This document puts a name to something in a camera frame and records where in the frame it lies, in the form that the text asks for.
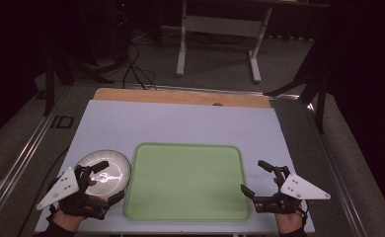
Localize metal floor rail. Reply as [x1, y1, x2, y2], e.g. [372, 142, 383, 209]
[0, 86, 72, 228]
[305, 102, 370, 237]

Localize person's right hand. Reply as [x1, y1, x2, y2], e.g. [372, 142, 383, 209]
[272, 177, 307, 235]

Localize white plate with dark rim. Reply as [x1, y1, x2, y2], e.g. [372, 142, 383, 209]
[74, 149, 132, 201]

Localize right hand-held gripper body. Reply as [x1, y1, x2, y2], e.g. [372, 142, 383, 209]
[253, 164, 332, 215]

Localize white metal desk frame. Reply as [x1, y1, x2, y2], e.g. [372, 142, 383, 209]
[176, 0, 332, 84]

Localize pale lilac table sheet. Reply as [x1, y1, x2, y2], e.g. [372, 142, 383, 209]
[35, 99, 316, 235]

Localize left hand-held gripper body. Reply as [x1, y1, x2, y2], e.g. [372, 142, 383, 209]
[36, 164, 114, 221]

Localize black metal stand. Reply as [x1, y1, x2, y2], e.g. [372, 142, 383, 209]
[42, 31, 116, 117]
[264, 39, 332, 134]

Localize black floor cables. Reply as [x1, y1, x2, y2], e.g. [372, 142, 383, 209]
[121, 41, 158, 91]

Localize green placemat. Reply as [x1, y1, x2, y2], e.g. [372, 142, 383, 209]
[123, 142, 252, 222]

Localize person's left hand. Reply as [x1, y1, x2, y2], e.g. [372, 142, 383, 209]
[51, 177, 110, 232]

